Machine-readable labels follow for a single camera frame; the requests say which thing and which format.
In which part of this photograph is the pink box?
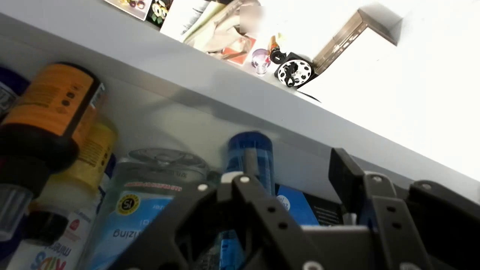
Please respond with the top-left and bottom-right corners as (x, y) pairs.
(219, 42), (255, 67)

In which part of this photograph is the dark blue container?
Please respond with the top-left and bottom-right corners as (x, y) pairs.
(0, 66), (30, 118)

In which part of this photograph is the clear ribbed cap bottle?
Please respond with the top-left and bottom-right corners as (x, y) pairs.
(0, 183), (35, 243)

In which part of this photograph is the dark small box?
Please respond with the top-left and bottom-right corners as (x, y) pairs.
(147, 0), (176, 27)

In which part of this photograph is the brown box white lid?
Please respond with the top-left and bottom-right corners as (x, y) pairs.
(312, 6), (404, 76)

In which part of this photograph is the small black device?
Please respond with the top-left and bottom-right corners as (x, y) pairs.
(269, 48), (320, 90)

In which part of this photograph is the white bottle yellow label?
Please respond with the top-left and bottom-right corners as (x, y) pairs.
(6, 118), (119, 270)

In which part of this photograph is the orange bottle black cap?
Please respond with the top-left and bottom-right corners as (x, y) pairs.
(0, 61), (107, 193)

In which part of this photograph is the white wall cabinet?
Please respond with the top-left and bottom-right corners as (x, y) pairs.
(0, 12), (480, 270)

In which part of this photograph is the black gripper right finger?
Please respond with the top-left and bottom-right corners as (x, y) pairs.
(327, 147), (480, 270)

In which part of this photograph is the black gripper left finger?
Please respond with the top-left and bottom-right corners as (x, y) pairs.
(111, 171), (329, 270)

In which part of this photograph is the crumpled beige cloth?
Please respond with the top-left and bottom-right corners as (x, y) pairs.
(182, 0), (264, 54)

